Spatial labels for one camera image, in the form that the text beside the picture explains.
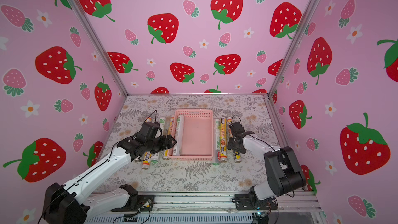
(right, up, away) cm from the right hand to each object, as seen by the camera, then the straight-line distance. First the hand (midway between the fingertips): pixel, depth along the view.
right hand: (239, 145), depth 92 cm
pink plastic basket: (-26, +2, +3) cm, 26 cm away
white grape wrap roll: (-14, +3, -2) cm, 15 cm away
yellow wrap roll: (-60, +15, +11) cm, 62 cm away
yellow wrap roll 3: (-41, -2, -11) cm, 42 cm away
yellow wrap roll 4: (-10, -3, -5) cm, 12 cm away
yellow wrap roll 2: (-54, -8, -8) cm, 55 cm away
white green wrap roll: (-49, -5, -6) cm, 50 cm away
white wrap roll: (-37, +6, +2) cm, 38 cm away
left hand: (-38, +5, -12) cm, 40 cm away
